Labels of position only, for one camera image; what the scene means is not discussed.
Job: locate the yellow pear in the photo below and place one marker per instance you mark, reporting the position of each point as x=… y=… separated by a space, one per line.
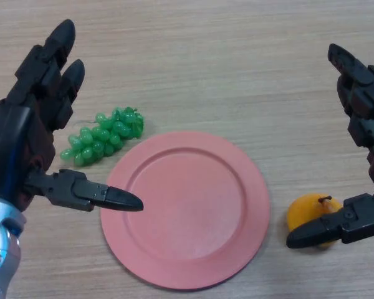
x=303 y=210

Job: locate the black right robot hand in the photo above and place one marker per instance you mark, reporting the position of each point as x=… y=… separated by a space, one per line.
x=361 y=93

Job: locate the pink round plate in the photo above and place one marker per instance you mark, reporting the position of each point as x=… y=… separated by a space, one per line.
x=187 y=211

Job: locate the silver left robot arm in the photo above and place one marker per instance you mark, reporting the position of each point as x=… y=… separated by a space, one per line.
x=1 y=249

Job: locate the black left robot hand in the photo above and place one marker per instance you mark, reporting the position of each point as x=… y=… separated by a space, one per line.
x=22 y=134

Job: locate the green grape bunch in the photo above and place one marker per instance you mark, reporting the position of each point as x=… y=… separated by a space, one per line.
x=103 y=137

